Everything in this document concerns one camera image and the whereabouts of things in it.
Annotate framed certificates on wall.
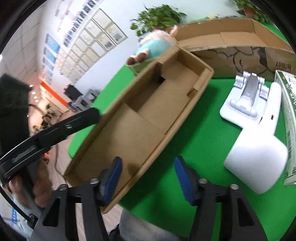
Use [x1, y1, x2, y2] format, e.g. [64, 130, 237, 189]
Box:
[42, 4, 127, 84]

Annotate grey plastic stool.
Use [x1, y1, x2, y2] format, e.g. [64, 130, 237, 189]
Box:
[67, 89, 99, 112]

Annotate large cardboard box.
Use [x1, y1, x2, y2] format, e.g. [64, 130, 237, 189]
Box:
[175, 18, 295, 80]

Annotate black cable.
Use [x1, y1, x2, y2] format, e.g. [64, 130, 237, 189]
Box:
[0, 185, 33, 223]

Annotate green table cloth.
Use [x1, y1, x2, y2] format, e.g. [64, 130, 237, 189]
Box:
[72, 69, 295, 240]

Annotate green white medicine box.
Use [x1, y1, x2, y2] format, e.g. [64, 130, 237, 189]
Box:
[274, 70, 296, 186]

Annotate right potted green plant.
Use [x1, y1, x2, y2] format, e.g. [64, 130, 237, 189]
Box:
[233, 0, 273, 25]

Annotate potted green plant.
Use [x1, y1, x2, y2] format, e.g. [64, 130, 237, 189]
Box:
[233, 0, 273, 25]
[130, 4, 187, 37]

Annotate pink pig plush toy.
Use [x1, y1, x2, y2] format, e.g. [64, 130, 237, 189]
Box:
[126, 25, 178, 66]

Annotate white folding stand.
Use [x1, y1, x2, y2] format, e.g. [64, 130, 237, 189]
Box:
[220, 71, 269, 128]

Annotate long narrow cardboard tray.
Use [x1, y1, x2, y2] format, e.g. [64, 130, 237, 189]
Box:
[65, 46, 214, 213]

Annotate person's left hand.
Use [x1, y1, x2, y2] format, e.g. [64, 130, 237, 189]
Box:
[9, 161, 53, 208]

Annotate left potted green plant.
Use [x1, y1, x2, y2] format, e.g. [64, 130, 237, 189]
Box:
[130, 4, 187, 37]

